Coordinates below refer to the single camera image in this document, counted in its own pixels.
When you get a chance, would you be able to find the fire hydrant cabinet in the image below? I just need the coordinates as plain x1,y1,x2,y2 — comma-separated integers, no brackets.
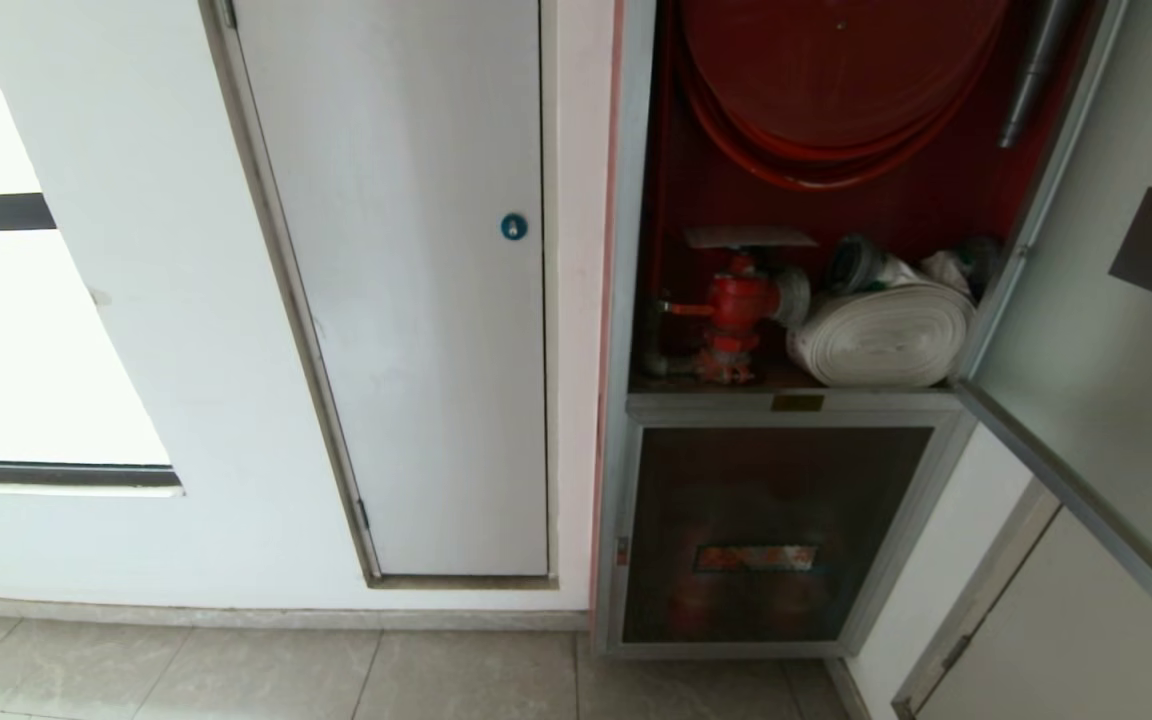
591,0,1132,661

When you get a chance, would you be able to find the glass cabinet door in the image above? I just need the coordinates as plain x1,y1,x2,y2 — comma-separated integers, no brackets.
951,0,1152,636

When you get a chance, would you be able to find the grey hose nozzle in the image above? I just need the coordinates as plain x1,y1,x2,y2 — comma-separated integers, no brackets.
998,0,1082,150

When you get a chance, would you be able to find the white wall panel door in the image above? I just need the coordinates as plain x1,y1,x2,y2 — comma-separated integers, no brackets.
891,480,1152,720

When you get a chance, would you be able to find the red hose reel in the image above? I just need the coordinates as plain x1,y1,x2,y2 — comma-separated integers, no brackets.
674,0,1012,193

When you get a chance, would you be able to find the dark lower cabinet door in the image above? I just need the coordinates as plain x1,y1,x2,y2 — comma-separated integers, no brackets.
604,412,967,657

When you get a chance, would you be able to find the white rolled fire hose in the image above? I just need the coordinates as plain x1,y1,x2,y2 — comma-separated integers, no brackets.
786,280,977,389

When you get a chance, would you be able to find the red fire hydrant valve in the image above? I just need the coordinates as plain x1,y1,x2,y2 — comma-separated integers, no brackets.
658,226,819,386

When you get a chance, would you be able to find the white utility door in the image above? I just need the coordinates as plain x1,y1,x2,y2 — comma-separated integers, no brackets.
201,0,559,589

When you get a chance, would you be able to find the grey hose coupling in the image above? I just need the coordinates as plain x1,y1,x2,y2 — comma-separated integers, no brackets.
826,235,899,297

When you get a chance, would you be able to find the window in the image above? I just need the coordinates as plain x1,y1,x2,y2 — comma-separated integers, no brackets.
0,0,184,491

